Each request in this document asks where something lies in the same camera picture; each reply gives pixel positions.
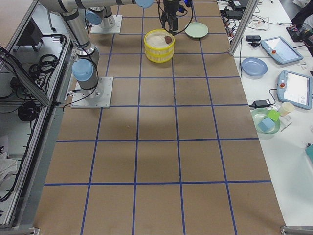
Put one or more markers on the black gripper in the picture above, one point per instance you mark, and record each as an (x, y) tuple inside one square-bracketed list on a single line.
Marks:
[(170, 7)]

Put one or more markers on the brown red bun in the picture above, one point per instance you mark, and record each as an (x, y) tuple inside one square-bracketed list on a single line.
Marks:
[(168, 39)]

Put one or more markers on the yellow steamer basket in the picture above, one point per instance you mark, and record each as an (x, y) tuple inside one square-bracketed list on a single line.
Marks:
[(155, 40), (159, 56)]

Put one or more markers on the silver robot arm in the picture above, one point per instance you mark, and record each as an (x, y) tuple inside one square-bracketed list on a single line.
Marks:
[(77, 29), (95, 15)]

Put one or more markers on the light green plate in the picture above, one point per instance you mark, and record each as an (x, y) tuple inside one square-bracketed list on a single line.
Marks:
[(196, 30)]

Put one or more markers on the blue plate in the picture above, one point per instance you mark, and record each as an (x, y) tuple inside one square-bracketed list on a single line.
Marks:
[(254, 67)]

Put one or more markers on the blue teach pendant upper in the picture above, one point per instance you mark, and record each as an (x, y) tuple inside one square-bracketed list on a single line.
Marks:
[(280, 50)]

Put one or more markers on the blue teach pendant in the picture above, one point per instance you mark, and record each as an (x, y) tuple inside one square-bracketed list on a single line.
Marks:
[(280, 50), (295, 88)]

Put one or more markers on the black power adapter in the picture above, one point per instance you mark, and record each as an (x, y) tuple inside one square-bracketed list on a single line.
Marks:
[(261, 103)]

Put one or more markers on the green block bowl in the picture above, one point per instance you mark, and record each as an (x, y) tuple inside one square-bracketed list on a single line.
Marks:
[(261, 113)]

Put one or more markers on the green cube block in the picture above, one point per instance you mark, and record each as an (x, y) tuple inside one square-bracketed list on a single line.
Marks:
[(273, 114)]

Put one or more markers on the blue cube block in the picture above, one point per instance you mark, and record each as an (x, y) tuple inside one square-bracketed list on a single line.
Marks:
[(266, 125)]

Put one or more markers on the blue teach pendant lower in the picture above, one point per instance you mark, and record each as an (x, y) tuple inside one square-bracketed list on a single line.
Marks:
[(295, 88)]

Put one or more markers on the paper cup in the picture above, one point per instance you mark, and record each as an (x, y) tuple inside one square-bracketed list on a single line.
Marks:
[(286, 108)]

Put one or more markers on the white crumpled cloth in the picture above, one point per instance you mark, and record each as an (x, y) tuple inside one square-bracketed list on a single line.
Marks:
[(8, 167)]

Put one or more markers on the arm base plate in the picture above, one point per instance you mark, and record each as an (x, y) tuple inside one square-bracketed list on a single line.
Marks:
[(109, 25), (100, 98)]

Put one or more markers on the aluminium frame post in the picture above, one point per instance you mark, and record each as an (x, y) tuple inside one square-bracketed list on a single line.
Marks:
[(247, 15)]

